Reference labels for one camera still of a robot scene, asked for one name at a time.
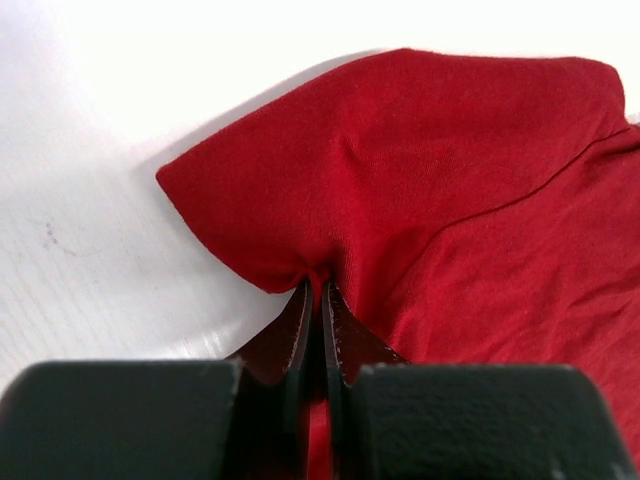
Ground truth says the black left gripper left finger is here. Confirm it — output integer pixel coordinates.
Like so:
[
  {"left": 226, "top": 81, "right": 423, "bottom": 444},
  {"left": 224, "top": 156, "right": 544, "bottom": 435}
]
[{"left": 1, "top": 283, "right": 313, "bottom": 479}]

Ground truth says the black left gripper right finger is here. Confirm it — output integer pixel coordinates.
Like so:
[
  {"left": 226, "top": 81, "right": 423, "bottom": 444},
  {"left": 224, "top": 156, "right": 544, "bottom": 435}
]
[{"left": 321, "top": 283, "right": 638, "bottom": 479}]

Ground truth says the dark red t shirt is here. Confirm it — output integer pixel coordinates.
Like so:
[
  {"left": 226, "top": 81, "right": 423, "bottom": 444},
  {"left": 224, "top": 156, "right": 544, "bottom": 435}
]
[{"left": 156, "top": 49, "right": 639, "bottom": 456}]

